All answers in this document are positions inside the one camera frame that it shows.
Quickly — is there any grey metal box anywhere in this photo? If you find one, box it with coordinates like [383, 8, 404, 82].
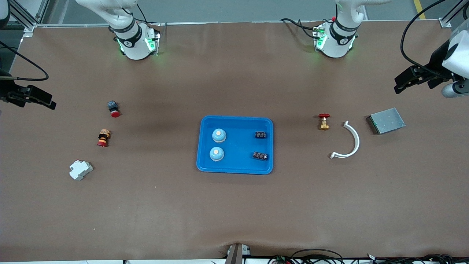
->
[366, 107, 406, 135]

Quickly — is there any red orange black push button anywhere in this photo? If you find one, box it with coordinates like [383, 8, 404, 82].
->
[97, 129, 111, 147]

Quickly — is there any white curved plastic strip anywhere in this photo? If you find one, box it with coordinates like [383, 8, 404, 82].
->
[330, 121, 360, 159]

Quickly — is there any white plastic circuit breaker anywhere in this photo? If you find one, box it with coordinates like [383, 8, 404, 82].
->
[69, 160, 94, 181]

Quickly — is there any blue plastic tray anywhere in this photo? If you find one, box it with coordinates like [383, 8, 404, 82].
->
[196, 115, 274, 175]

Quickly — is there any brown table mat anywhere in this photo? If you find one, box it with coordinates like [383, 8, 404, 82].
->
[0, 20, 469, 263]

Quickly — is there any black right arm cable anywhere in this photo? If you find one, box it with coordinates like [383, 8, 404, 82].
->
[0, 41, 49, 81]

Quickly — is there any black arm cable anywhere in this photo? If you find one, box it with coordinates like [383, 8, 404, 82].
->
[0, 41, 49, 81]
[400, 0, 469, 78]

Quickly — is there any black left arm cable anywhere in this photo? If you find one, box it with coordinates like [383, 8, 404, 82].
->
[400, 0, 469, 78]

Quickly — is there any aluminium frame profile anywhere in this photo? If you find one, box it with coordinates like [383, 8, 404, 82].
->
[7, 0, 50, 37]
[439, 0, 463, 28]

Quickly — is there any black right base cable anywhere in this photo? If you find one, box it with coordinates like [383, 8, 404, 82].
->
[136, 3, 148, 24]

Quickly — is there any black base cable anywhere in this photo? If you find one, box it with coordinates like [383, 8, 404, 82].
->
[280, 18, 320, 39]
[136, 3, 148, 24]

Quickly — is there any black left base cable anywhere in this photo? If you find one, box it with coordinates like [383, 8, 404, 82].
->
[280, 18, 320, 39]

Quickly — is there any black cable bundle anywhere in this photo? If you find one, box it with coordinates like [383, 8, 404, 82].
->
[366, 253, 469, 264]

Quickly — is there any black looped cable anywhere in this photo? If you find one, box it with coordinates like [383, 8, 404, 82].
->
[291, 249, 344, 264]

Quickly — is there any coloured wire bundle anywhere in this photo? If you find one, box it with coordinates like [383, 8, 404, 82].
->
[267, 254, 293, 264]

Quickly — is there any metal table edge bracket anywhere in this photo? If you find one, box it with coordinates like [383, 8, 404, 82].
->
[224, 243, 252, 264]

